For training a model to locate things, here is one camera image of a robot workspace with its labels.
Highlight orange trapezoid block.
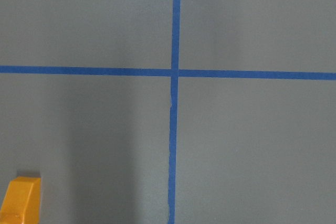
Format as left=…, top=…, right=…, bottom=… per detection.
left=1, top=176, right=41, bottom=224

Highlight blue tape grid lines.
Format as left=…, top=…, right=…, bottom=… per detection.
left=1, top=0, right=335, bottom=223

